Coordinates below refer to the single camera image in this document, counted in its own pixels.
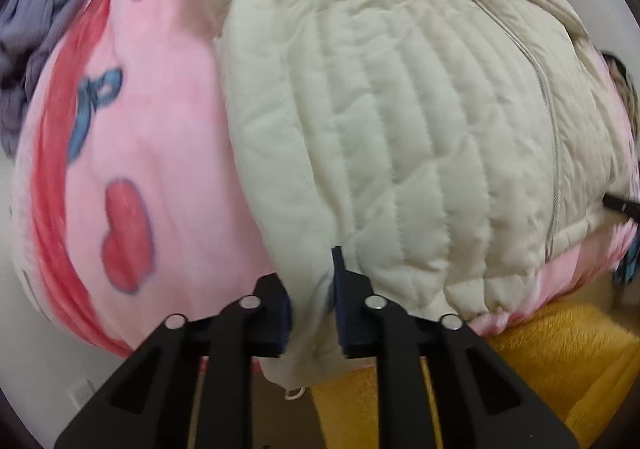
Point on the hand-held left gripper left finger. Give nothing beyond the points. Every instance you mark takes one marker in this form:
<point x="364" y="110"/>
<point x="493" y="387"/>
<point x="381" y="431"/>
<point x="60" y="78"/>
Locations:
<point x="284" y="316"/>

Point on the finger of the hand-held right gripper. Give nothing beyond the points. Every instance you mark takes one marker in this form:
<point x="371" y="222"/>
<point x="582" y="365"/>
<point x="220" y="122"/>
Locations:
<point x="625" y="207"/>

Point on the cream quilted jacket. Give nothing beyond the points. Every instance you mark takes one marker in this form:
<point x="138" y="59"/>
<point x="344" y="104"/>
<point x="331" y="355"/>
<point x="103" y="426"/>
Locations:
<point x="400" y="129"/>

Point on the grey purple cloth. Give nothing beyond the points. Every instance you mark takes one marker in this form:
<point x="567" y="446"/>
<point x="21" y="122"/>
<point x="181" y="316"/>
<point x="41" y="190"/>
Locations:
<point x="35" y="19"/>

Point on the yellow fleece blanket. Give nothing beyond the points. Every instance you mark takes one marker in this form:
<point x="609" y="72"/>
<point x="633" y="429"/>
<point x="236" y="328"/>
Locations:
<point x="550" y="369"/>

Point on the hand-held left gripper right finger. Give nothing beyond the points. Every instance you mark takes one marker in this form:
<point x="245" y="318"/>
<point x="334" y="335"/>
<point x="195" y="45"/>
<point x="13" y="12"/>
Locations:
<point x="341" y="304"/>

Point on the pink printed blanket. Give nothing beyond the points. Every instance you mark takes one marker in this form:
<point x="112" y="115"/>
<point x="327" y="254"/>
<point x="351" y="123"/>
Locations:
<point x="150" y="129"/>

